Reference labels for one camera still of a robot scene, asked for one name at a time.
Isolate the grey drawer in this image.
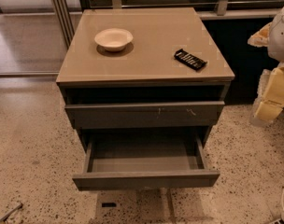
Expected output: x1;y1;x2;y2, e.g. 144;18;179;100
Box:
65;101;224;129
73;136;220;191

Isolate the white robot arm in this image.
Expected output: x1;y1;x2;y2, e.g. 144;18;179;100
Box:
248;7;284;126

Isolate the grey drawer cabinet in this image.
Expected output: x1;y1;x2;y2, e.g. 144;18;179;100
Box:
57;7;234;144

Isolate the grey top drawer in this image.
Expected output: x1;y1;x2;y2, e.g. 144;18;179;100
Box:
65;101;224;129

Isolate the black snack bar packet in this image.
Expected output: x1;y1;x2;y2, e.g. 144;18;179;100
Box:
174;49;206;71

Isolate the white bowl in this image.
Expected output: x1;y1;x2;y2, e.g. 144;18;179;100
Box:
94;28;134;52

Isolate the small black floor object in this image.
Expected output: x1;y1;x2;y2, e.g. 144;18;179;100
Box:
102;203;117;208

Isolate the metal floor bar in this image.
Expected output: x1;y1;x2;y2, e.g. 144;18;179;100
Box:
0;203;23;224

